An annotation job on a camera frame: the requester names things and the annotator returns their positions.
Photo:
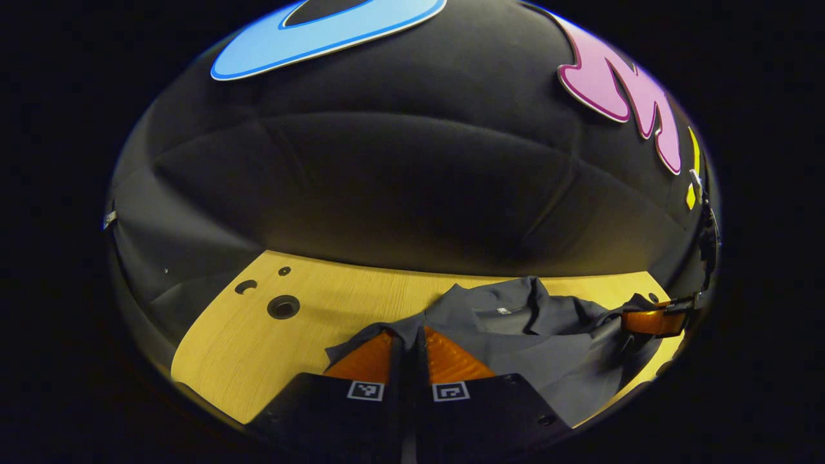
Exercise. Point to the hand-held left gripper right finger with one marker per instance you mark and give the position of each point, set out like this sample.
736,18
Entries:
420,412

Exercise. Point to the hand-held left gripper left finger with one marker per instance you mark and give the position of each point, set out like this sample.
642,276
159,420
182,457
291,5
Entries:
399,412

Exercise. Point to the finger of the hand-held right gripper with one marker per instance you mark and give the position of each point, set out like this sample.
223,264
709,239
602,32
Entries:
651,322

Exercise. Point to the grey long-sleeved shirt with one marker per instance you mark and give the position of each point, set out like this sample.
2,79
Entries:
548,361

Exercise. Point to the metal cloth clip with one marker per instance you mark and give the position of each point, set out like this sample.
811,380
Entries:
695,180

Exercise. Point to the black backdrop cloth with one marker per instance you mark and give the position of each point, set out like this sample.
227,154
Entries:
387,193

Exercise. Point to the white cloth clip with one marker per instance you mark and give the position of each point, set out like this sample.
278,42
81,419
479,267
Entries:
109,219

